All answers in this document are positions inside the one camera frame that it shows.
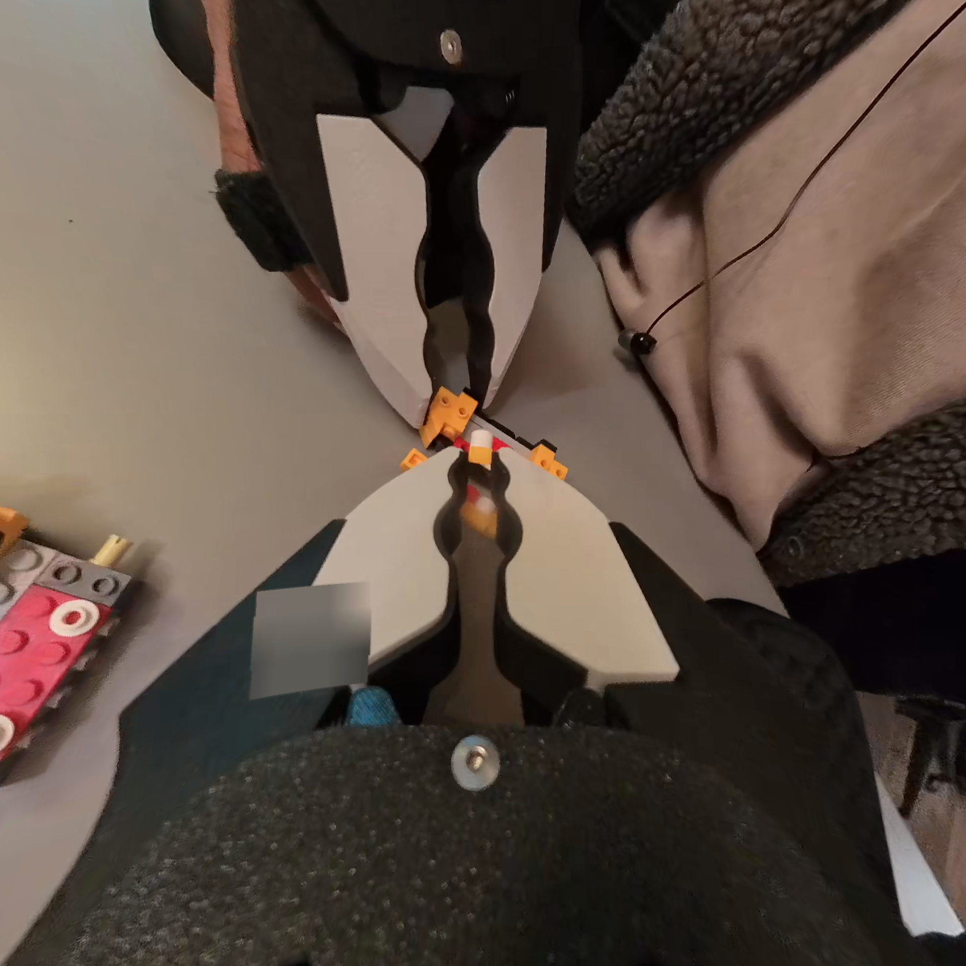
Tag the dark fleece jacket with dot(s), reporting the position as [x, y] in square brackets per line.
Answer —
[679, 91]

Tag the beige garment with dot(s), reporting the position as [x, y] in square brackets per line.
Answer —
[815, 272]

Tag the orange arch lego piece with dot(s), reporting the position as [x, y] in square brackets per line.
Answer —
[480, 513]

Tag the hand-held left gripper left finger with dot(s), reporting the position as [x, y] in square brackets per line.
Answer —
[396, 566]

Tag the orange red grey lego assembly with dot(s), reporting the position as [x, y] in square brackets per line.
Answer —
[450, 411]

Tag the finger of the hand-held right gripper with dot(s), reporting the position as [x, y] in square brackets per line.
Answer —
[513, 227]
[378, 227]

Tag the yellow lego car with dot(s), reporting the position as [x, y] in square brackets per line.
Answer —
[61, 634]

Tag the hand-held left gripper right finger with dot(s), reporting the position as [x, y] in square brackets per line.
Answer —
[589, 596]

